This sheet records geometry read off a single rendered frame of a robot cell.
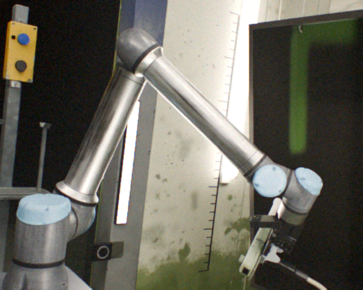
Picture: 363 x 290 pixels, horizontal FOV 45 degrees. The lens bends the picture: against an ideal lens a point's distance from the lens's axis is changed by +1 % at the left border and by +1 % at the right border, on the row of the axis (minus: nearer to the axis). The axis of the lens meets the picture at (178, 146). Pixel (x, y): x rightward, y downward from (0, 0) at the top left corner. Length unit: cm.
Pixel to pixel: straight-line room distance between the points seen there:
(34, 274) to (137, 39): 73
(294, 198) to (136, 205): 109
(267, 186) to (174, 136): 119
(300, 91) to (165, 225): 100
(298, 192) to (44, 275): 79
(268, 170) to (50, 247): 66
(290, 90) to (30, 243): 138
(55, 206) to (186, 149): 121
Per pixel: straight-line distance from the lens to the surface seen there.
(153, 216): 236
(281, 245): 153
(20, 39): 215
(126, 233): 230
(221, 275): 278
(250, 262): 151
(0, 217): 227
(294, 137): 223
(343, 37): 208
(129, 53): 128
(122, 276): 237
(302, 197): 139
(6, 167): 222
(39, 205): 133
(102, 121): 143
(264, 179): 122
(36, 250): 134
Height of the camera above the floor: 118
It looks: 3 degrees down
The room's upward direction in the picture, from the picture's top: 7 degrees clockwise
